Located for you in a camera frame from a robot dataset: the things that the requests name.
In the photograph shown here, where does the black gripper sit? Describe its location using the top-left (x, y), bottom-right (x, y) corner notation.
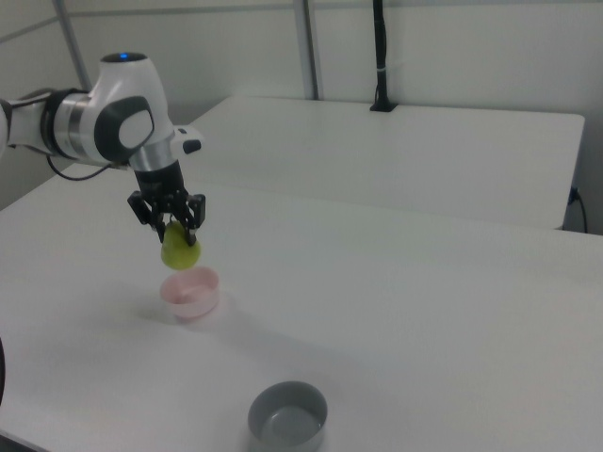
top-left (125, 160), bottom-right (207, 248)

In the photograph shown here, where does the green pear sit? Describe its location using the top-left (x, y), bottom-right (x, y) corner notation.
top-left (159, 220), bottom-right (204, 271)

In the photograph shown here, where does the pink plastic bowl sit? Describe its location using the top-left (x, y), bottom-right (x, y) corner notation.
top-left (159, 266), bottom-right (221, 324)

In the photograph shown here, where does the grey plastic bowl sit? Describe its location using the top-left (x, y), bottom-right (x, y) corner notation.
top-left (247, 379), bottom-right (329, 452)

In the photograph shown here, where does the white side table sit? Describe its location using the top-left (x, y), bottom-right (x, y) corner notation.
top-left (181, 95), bottom-right (586, 232)

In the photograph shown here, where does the black pole with clamp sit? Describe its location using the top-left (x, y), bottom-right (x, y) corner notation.
top-left (369, 0), bottom-right (399, 113)

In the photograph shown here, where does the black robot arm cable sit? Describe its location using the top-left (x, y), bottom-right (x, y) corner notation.
top-left (45, 154), bottom-right (134, 182)

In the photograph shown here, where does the slanted white frame post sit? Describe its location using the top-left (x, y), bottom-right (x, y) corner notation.
top-left (53, 0), bottom-right (91, 93)

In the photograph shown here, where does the upright white frame post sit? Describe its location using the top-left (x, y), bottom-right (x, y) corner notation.
top-left (294, 0), bottom-right (325, 101)

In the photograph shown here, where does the black power cable with plug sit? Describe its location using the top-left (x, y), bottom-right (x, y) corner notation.
top-left (569, 186), bottom-right (590, 234)

